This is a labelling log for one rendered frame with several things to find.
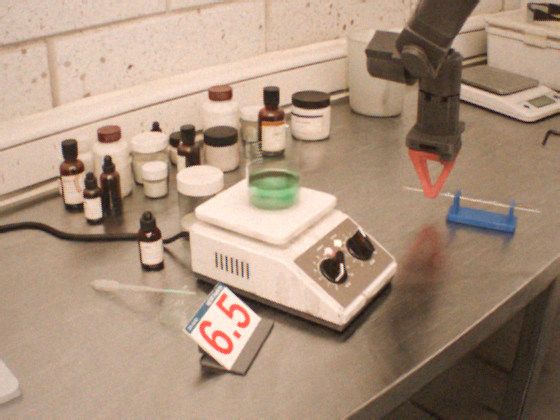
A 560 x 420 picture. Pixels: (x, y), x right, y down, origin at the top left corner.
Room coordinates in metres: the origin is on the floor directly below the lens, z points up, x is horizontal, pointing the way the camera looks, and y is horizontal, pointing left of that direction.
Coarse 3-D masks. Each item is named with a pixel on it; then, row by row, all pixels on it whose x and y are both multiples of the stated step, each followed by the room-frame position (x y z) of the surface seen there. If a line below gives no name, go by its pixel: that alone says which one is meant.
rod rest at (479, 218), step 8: (456, 192) 0.85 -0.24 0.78; (456, 200) 0.83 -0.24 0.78; (512, 200) 0.83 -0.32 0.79; (456, 208) 0.84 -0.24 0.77; (464, 208) 0.85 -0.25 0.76; (512, 208) 0.80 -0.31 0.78; (448, 216) 0.83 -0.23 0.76; (456, 216) 0.83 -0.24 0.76; (464, 216) 0.83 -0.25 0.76; (472, 216) 0.83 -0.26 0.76; (480, 216) 0.83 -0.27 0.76; (488, 216) 0.83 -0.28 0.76; (496, 216) 0.83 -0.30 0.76; (504, 216) 0.83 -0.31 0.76; (512, 216) 0.81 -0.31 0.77; (472, 224) 0.82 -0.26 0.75; (480, 224) 0.82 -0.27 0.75; (488, 224) 0.81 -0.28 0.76; (496, 224) 0.81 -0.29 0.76; (504, 224) 0.80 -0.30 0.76; (512, 224) 0.80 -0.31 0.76; (512, 232) 0.80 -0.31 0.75
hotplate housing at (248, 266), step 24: (336, 216) 0.71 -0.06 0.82; (192, 240) 0.69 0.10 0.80; (216, 240) 0.67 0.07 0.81; (240, 240) 0.66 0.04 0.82; (312, 240) 0.66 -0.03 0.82; (192, 264) 0.69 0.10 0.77; (216, 264) 0.67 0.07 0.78; (240, 264) 0.65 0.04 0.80; (264, 264) 0.63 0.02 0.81; (288, 264) 0.62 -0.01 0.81; (240, 288) 0.65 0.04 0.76; (264, 288) 0.63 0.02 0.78; (288, 288) 0.62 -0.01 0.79; (312, 288) 0.60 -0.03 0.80; (312, 312) 0.60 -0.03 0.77; (336, 312) 0.58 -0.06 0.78
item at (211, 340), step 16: (224, 288) 0.62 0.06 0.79; (224, 304) 0.59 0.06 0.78; (240, 304) 0.61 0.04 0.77; (208, 320) 0.56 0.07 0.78; (224, 320) 0.57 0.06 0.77; (240, 320) 0.59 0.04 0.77; (208, 336) 0.54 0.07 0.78; (224, 336) 0.56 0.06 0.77; (240, 336) 0.57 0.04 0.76; (224, 352) 0.54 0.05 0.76
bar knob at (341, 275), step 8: (336, 256) 0.63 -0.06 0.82; (328, 264) 0.63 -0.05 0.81; (336, 264) 0.62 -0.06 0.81; (344, 264) 0.62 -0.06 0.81; (328, 272) 0.62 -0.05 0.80; (336, 272) 0.61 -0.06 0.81; (344, 272) 0.61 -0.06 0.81; (328, 280) 0.61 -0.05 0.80; (336, 280) 0.61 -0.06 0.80; (344, 280) 0.62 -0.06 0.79
